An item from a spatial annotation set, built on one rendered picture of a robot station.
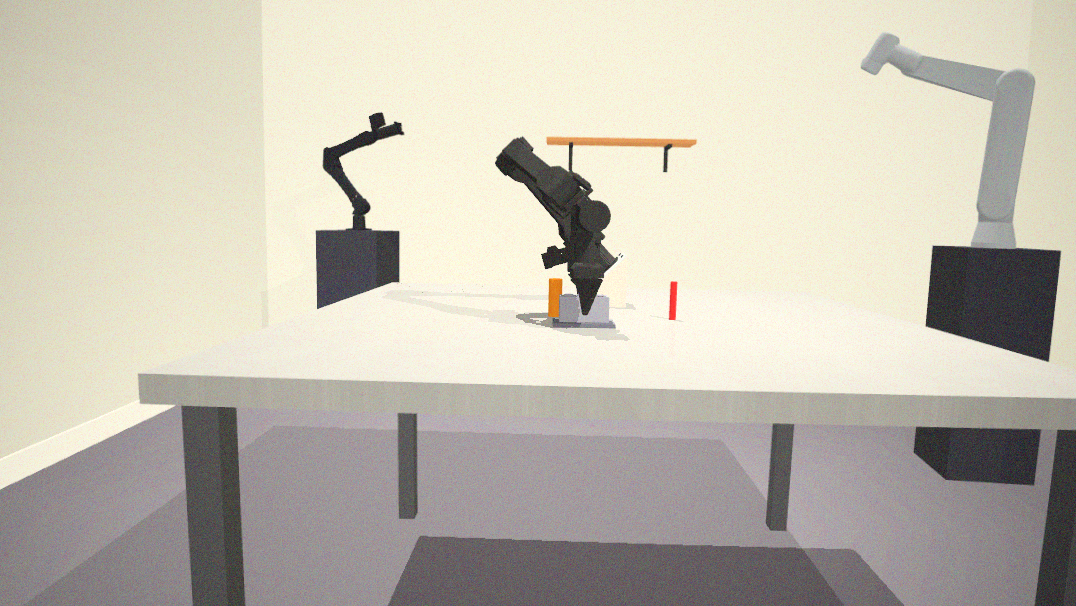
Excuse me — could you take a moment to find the orange cylinder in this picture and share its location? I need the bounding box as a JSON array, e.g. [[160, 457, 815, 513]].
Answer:
[[548, 278, 563, 318]]

